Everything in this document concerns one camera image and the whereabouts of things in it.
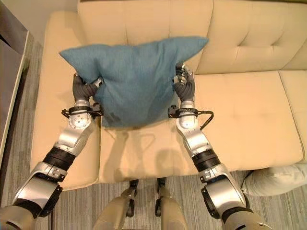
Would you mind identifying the dark cabinet with white edge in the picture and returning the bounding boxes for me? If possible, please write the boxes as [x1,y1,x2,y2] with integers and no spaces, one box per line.
[0,0,30,166]

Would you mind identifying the blue square cushion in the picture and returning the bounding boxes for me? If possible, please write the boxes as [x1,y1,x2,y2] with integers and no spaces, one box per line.
[59,35,209,130]

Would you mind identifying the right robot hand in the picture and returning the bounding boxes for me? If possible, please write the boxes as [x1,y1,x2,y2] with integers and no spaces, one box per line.
[173,63,195,103]

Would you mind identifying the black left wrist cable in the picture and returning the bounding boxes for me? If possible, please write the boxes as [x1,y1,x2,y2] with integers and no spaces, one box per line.
[61,102,101,118]

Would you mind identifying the right silver robot leg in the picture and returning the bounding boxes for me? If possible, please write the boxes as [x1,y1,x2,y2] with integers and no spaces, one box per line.
[154,177,187,230]

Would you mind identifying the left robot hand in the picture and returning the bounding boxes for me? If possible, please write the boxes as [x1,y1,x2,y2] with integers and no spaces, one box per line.
[72,72,105,104]

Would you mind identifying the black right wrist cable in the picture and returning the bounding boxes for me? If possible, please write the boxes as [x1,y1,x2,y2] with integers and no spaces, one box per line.
[167,104,214,131]

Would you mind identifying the grey-white cushion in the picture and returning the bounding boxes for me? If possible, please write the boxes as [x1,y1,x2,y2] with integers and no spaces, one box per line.
[247,162,307,197]

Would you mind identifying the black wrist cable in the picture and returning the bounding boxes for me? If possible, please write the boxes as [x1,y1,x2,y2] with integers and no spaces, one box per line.
[167,104,214,131]
[61,102,101,118]

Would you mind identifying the beige sofa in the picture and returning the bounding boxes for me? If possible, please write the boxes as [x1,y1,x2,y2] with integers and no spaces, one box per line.
[30,0,307,191]

